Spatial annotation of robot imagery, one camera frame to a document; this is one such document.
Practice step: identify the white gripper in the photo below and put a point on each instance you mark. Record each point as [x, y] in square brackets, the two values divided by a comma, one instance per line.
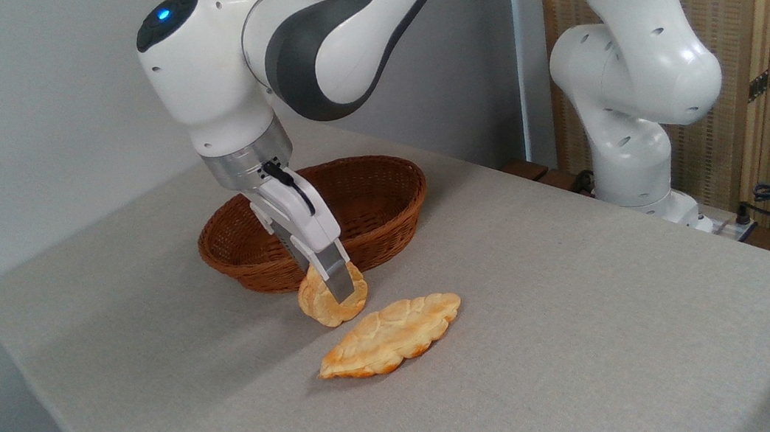
[299, 216]

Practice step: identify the round bread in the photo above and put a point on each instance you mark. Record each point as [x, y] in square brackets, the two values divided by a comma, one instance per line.
[321, 306]

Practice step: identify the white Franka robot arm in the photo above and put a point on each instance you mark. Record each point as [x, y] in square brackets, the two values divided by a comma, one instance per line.
[346, 35]

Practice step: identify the brown wicker basket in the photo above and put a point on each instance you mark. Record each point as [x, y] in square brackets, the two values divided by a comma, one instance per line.
[376, 202]

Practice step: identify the long leaf-shaped bread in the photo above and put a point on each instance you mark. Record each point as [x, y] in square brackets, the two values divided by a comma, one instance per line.
[390, 336]

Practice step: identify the grey tablecloth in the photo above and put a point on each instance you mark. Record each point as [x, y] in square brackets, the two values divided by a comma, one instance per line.
[521, 347]

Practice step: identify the brown wooden board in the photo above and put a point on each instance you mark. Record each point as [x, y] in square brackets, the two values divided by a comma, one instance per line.
[535, 172]

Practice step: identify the white vertical pole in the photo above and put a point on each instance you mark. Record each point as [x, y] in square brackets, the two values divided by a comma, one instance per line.
[526, 41]

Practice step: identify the white power strip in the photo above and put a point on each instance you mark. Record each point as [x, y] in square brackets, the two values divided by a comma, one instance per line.
[732, 228]

